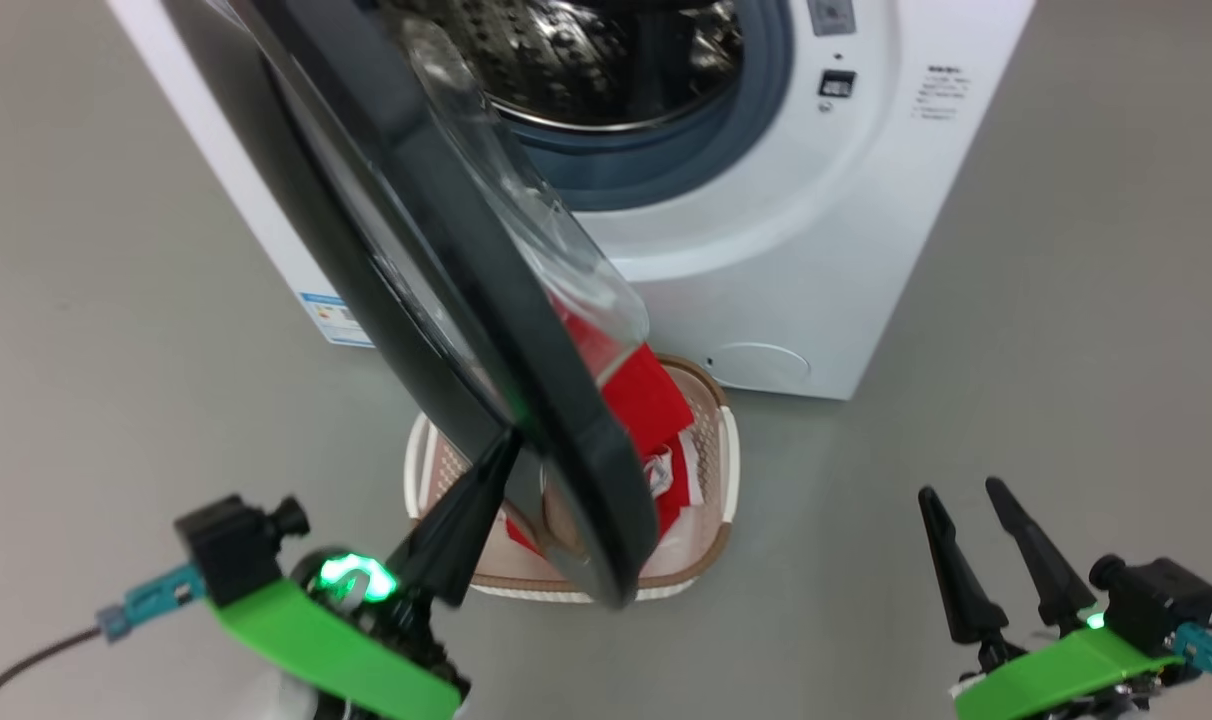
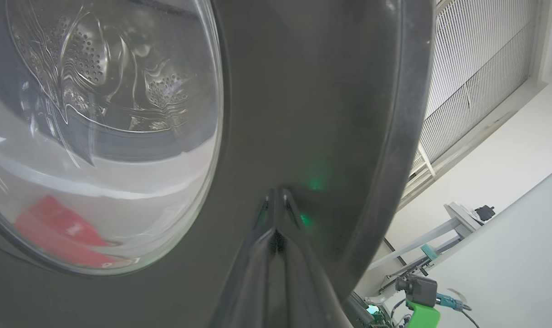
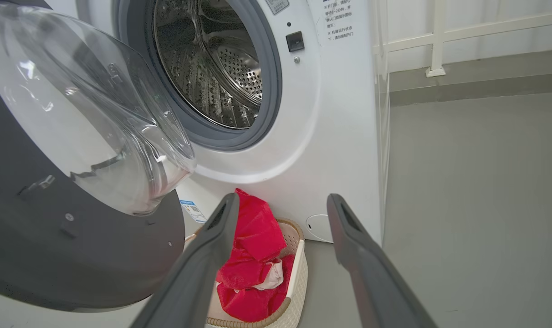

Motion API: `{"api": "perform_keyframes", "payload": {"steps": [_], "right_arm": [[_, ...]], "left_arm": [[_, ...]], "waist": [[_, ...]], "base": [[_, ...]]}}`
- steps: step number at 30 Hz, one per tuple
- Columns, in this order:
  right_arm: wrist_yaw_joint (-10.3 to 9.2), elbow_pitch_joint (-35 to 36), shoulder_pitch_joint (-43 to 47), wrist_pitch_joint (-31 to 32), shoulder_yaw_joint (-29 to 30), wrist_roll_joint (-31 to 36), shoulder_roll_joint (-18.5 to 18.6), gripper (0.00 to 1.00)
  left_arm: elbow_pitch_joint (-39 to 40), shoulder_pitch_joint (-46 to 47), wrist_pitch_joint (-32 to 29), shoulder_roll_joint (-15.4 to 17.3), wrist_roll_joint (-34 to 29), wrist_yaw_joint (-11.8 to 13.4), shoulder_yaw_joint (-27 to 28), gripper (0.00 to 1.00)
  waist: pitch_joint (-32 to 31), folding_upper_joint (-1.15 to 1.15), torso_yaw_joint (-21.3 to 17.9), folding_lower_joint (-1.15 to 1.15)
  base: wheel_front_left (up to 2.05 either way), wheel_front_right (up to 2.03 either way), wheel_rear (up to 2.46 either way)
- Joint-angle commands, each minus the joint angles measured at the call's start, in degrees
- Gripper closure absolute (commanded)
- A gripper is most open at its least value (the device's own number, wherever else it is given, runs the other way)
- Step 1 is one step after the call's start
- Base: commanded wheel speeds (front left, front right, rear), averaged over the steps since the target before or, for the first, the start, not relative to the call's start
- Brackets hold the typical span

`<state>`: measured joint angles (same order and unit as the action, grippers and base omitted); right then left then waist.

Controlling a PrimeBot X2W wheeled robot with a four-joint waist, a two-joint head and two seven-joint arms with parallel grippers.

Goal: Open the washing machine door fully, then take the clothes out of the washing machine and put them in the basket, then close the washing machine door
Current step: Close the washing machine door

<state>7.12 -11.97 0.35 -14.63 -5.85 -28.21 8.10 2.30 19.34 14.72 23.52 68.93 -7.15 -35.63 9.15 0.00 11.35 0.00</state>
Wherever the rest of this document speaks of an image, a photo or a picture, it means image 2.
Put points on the small teal block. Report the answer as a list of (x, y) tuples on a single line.
[(429, 251)]

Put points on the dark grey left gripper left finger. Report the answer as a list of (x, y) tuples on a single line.
[(251, 278)]

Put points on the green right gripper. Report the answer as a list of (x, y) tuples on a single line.
[(424, 314)]

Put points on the small black device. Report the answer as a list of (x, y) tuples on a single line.
[(484, 212)]

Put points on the stainless steel washer drum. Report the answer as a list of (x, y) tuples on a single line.
[(98, 68)]

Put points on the dark grey glass washer door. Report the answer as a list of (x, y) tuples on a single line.
[(326, 114)]

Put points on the red garment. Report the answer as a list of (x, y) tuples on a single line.
[(62, 232)]

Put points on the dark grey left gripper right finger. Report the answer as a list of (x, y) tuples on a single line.
[(305, 278)]

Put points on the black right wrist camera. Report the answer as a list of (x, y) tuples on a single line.
[(417, 289)]

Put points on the slatted window grille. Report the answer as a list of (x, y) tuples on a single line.
[(476, 68)]

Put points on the grey robot body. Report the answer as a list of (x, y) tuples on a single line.
[(362, 314)]

